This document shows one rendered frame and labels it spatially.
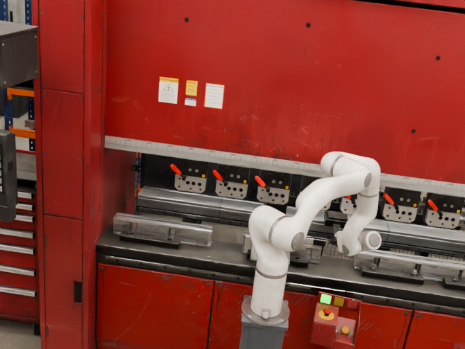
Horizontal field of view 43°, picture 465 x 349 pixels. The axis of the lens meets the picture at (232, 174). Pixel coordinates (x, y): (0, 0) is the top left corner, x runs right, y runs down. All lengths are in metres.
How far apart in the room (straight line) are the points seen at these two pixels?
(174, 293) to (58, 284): 0.57
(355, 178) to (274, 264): 0.45
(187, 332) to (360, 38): 1.68
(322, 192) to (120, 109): 1.06
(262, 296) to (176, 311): 0.89
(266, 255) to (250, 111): 0.76
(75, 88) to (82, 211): 0.58
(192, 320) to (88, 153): 1.02
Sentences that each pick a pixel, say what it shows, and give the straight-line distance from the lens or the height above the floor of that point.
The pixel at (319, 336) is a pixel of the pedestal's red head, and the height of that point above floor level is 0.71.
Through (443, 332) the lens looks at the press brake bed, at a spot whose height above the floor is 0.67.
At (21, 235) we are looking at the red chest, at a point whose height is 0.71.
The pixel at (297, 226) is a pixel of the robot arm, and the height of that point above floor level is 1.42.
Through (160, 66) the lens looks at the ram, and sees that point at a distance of 2.68.
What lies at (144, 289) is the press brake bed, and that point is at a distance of 3.04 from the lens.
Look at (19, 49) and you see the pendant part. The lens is 2.31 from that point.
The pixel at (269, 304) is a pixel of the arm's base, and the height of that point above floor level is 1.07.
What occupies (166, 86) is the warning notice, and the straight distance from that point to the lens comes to 2.70.
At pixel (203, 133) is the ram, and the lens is 2.73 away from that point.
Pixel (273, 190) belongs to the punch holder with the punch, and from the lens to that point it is 2.79.
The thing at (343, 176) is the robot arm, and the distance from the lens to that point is 2.26.
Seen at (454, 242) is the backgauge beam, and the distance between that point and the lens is 3.32.
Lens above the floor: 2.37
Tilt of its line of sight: 23 degrees down
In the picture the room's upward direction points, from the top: 6 degrees clockwise
